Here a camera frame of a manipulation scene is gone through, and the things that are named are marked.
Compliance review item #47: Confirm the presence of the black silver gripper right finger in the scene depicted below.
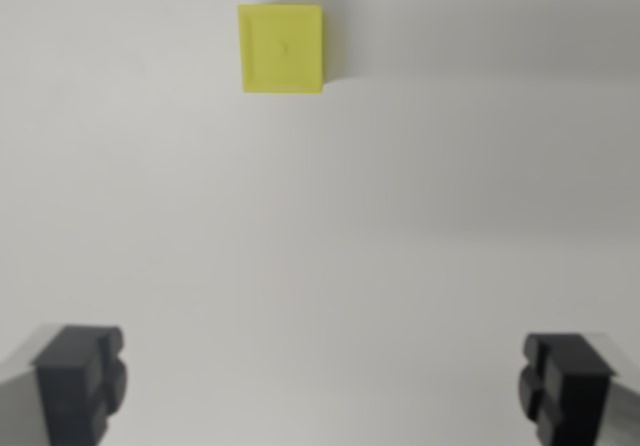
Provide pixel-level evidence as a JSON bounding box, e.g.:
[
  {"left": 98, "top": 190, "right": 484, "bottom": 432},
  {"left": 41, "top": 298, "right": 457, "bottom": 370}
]
[{"left": 518, "top": 331, "right": 640, "bottom": 446}]

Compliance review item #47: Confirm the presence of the yellow cube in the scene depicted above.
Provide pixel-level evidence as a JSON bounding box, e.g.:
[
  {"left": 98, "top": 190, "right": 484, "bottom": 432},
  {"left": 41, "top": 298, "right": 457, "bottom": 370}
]
[{"left": 236, "top": 3, "right": 325, "bottom": 96}]

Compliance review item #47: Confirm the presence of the black silver gripper left finger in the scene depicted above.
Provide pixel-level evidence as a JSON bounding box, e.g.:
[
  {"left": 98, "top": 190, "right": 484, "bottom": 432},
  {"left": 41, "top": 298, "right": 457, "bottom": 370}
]
[{"left": 0, "top": 323, "right": 129, "bottom": 446}]

